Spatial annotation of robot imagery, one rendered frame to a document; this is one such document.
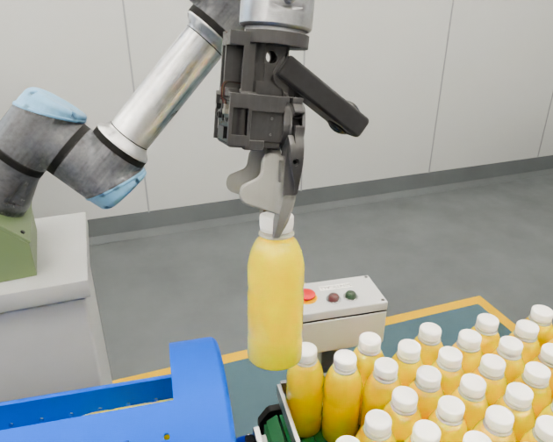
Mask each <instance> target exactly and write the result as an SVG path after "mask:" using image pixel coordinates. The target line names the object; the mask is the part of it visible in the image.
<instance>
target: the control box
mask: <svg viewBox="0 0 553 442"><path fill-rule="evenodd" d="M348 283H350V284H349V285H347V284H348ZM343 284H344V285H343ZM337 285H338V286H337ZM340 285H342V286H340ZM350 285H351V286H350ZM328 286H329V289H328V288H327V287H328ZM330 286H331V287H330ZM333 286H334V287H333ZM344 286H345V287H344ZM346 286H347V287H346ZM322 287H325V288H326V289H325V288H322ZM338 287H340V288H338ZM304 289H312V290H313V291H314V292H315V297H314V298H313V299H312V300H308V301H305V300H304V313H303V331H302V335H303V342H310V343H312V344H314V345H315V346H316V347H317V353H322V352H327V351H333V350H338V349H343V348H349V347H354V346H358V344H359V337H360V335H361V334H362V333H364V332H374V333H376V334H377V335H378V336H379V337H380V338H381V342H383V340H384V326H385V318H386V310H387V304H388V302H387V301H386V299H385V298H384V296H383V295H382V294H381V292H380V291H379V290H378V288H377V287H376V285H375V284H374V282H373V281H372V280H371V279H370V278H369V276H367V275H364V276H357V277H350V278H344V279H337V280H331V281H324V282H312V283H305V284H304ZM348 290H354V291H355V292H356V298H354V299H348V298H347V297H345V293H346V291H348ZM333 292H334V293H337V294H338V295H339V297H340V299H339V300H338V301H336V302H332V301H330V300H328V295H329V294H330V293H333Z"/></svg>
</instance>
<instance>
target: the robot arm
mask: <svg viewBox="0 0 553 442"><path fill-rule="evenodd" d="M190 1H191V2H192V3H193V5H192V6H191V7H190V8H189V9H188V11H187V16H188V24H187V26H186V27H185V28H184V30H183V31H182V32H181V34H180V35H179V36H178V37H177V39H176V40H175V41H174V43H173V44H172V45H171V46H170V48H169V49H168V51H167V52H166V53H165V54H164V55H163V56H162V57H161V59H160V60H159V61H158V62H157V64H156V65H155V66H154V68H153V69H152V70H151V72H150V73H149V74H148V75H147V77H146V78H145V79H144V81H143V82H142V83H141V84H140V86H139V87H138V88H137V89H136V90H135V91H134V93H133V94H132V95H131V97H130V98H129V99H128V100H127V102H126V103H125V104H124V106H123V107H122V108H121V110H120V111H119V112H118V114H117V115H116V116H115V117H114V119H113V120H112V121H111V122H110V123H101V124H98V125H97V127H96V128H95V129H94V130H92V129H90V128H89V127H88V126H87V125H86V124H85V123H86V122H87V120H86V119H87V116H86V115H85V114H84V113H83V112H82V111H80V110H79V109H78V108H76V107H75V106H74V105H73V104H71V103H69V102H67V101H65V100H64V99H62V98H60V97H58V96H57V95H55V94H53V93H50V92H48V91H46V90H44V89H40V88H36V87H30V88H27V89H25V90H24V91H23V93H22V94H21V95H20V96H19V97H18V99H17V100H16V101H13V102H12V106H11V107H10V108H9V109H8V110H7V112H6V113H5V114H4V116H3V117H2V119H1V120H0V214H1V215H4V216H6V217H22V216H23V215H24V214H25V213H26V211H27V210H28V209H29V208H30V206H31V203H32V199H33V196H34V193H35V190H36V188H37V185H38V182H39V179H40V178H41V176H42V175H43V174H44V173H45V172H46V171H48V172H49V173H50V174H52V175H54V176H55V177H56V178H58V179H59V180H61V181H62V182H64V183H65V184H67V185H68V186H69V187H70V188H72V189H73V190H75V191H76V192H77V193H79V194H80V195H82V196H83V197H85V199H86V200H87V201H91V202H92V203H94V204H95V205H96V206H98V207H100V208H101V209H104V210H108V209H110V208H112V207H114V206H115V205H116V204H118V203H119V202H120V201H122V200H123V199H124V198H125V197H126V196H127V195H128V194H129V193H130V192H131V191H132V190H133V189H134V188H135V187H136V186H137V185H138V184H139V183H140V182H141V181H142V180H143V178H144V177H145V176H146V174H147V171H146V169H145V168H144V166H145V164H146V163H147V149H148V148H149V147H150V146H151V144H152V143H153V142H154V140H155V139H156V138H157V137H158V136H159V134H160V133H161V132H162V130H163V129H164V128H165V127H166V125H167V124H168V123H169V121H170V120H171V119H172V118H173V117H174V116H175V114H177V112H178V111H179V110H180V109H181V107H182V106H183V105H184V103H185V102H186V101H187V100H188V98H189V97H190V96H191V94H192V93H193V92H194V91H195V90H196V88H197V87H198V86H199V84H200V83H201V82H202V81H203V80H204V79H205V78H206V76H207V75H208V74H209V73H210V71H211V70H212V69H213V68H214V66H215V65H216V64H217V63H218V61H219V60H220V59H221V69H220V83H219V90H216V102H215V116H214V130H213V137H214V138H218V140H219V141H220V142H222V143H223V144H225V145H227V146H229V147H241V148H242V149H244V150H251V151H250V152H249V154H248V163H247V165H246V166H245V167H244V168H243V169H241V170H239V171H237V172H234V173H232V174H230V175H229V176H228V177H227V179H226V186H227V188H228V189H229V190H230V191H231V192H233V193H235V194H239V197H240V200H241V202H242V203H244V204H246V205H248V206H251V207H254V208H257V209H260V214H261V213H263V212H265V211H268V212H271V213H275V215H274V218H273V235H272V238H273V239H278V238H280V236H281V234H282V232H283V231H284V228H285V226H286V225H287V224H288V222H289V219H290V216H291V213H292V210H293V207H294V203H295V200H296V194H297V193H298V188H299V183H300V178H301V174H302V169H303V163H304V151H305V142H304V136H305V106H304V105H303V103H304V104H305V105H307V106H308V107H309V108H310V109H312V110H313V111H314V112H316V113H317V114H318V115H320V116H321V117H322V118H324V119H325V120H326V121H327V122H328V125H329V127H330V128H331V129H332V130H333V131H334V132H337V133H339V134H345V135H346V134H347V135H350V136H353V137H359V136H360V135H361V134H362V132H363V131H364V129H365V128H366V126H367V125H368V123H369V119H368V118H367V117H366V116H364V115H363V114H362V113H361V112H360V111H359V109H358V107H357V106H356V105H355V104H354V103H352V102H350V101H348V100H346V99H344V98H343V97H342V96H340V95H339V94H338V93H337V92H336V91H334V90H333V89H332V88H331V87H329V86H328V85H327V84H326V83H324V82H323V81H322V80H321V79H320V78H319V77H318V76H317V75H315V74H314V73H313V72H312V71H310V70H309V69H308V68H307V67H305V66H304V65H303V64H302V63H301V62H299V61H298V60H297V59H295V58H294V57H293V56H291V55H290V56H289V51H290V50H292V51H305V50H308V47H309V38H310V37H309V36H308V35H306V34H307V33H309V32H311V31H312V22H313V13H314V4H315V0H190ZM267 53H268V54H269V61H267V59H266V55H267ZM218 119H219V125H218ZM281 151H282V154H281Z"/></svg>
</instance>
